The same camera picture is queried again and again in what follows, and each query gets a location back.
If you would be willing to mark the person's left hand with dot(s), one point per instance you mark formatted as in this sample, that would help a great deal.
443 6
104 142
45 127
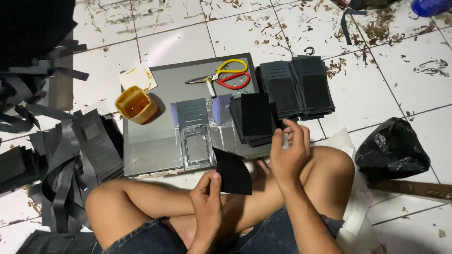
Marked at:
206 211

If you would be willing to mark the person's right hand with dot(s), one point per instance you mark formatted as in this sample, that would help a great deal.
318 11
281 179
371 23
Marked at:
289 162

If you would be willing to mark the black fabric piece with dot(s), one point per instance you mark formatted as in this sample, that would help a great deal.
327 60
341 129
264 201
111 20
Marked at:
233 174

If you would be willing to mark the small black leather piece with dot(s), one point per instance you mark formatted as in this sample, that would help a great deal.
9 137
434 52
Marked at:
279 114

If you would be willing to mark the stack of black fabric squares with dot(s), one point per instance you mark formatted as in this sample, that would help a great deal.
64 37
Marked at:
252 118

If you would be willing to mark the person's legs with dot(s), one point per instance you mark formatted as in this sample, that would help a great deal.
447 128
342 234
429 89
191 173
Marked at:
148 204

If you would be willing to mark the blue denim shorts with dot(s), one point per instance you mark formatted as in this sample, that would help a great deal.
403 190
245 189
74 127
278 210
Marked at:
275 236

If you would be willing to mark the stack of black wallet panels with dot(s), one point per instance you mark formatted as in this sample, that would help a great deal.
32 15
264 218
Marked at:
300 88

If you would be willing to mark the white cushion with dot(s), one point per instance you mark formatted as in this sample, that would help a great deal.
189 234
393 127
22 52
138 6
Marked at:
356 208

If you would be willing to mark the grey work board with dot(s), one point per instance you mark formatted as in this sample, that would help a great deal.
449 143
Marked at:
155 141

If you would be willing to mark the grey slotted wallet panel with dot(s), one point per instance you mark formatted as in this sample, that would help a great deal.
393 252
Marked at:
192 114

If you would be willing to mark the black plastic bag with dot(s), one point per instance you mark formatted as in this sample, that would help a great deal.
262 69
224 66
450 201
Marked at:
392 150

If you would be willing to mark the yellow and red scissors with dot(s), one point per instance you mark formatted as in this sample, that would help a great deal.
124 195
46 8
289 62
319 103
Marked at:
226 76

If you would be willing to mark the wooden stick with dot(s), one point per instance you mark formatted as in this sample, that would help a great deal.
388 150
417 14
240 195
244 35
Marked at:
413 188

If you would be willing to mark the yellow glue tub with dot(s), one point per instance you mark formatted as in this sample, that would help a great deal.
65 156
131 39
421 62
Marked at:
136 105

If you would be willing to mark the heap of black leather strips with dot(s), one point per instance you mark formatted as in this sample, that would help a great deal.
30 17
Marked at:
70 158

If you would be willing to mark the glue-stained white card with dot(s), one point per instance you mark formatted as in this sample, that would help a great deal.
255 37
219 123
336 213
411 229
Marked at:
136 76

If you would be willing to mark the brown wooden plank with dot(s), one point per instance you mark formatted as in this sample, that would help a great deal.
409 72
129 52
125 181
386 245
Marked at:
61 84

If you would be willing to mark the blue plastic bottle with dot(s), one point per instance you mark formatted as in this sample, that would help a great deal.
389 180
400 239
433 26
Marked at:
430 7

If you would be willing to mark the black cloth heap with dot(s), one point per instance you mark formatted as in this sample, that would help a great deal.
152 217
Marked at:
31 28

